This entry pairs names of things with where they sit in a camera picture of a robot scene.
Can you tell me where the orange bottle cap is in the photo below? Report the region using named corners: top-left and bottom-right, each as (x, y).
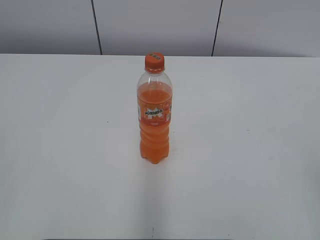
top-left (144, 52), bottom-right (165, 73)

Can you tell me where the orange Mirinda soda bottle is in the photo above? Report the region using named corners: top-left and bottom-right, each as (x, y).
top-left (136, 71), bottom-right (173, 164)

